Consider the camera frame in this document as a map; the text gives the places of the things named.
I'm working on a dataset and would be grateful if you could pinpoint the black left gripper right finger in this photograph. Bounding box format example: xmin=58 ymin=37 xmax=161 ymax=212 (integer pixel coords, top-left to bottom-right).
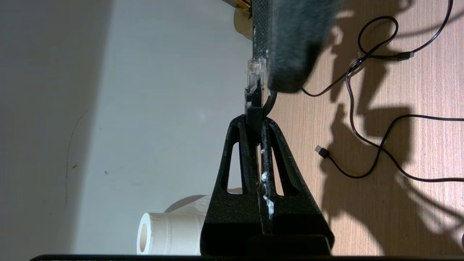
xmin=259 ymin=117 xmax=335 ymax=256

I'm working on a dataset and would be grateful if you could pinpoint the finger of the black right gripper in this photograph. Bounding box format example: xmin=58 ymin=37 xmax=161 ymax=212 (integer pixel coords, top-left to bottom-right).
xmin=251 ymin=0 xmax=272 ymax=91
xmin=268 ymin=0 xmax=345 ymax=94

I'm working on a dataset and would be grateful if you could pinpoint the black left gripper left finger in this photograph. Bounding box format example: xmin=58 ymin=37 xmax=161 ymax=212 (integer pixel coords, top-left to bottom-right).
xmin=200 ymin=115 xmax=262 ymax=256

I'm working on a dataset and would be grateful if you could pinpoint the black ethernet cable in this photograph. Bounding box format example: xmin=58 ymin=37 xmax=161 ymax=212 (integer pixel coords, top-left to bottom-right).
xmin=244 ymin=58 xmax=279 ymax=136

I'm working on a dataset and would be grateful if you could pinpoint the brass desk lamp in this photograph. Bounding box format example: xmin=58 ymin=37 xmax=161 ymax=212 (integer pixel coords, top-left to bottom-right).
xmin=225 ymin=0 xmax=253 ymax=40

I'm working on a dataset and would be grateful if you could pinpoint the white paper roll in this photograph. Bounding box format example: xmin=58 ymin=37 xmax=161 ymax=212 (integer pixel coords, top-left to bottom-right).
xmin=136 ymin=212 xmax=208 ymax=256

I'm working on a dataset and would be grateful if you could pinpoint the black lamp power cord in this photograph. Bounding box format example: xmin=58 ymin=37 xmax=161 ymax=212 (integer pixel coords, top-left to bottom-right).
xmin=301 ymin=0 xmax=464 ymax=182

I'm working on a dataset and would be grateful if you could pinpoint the black usb cable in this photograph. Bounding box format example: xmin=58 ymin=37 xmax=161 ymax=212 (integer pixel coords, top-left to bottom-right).
xmin=314 ymin=51 xmax=464 ymax=182

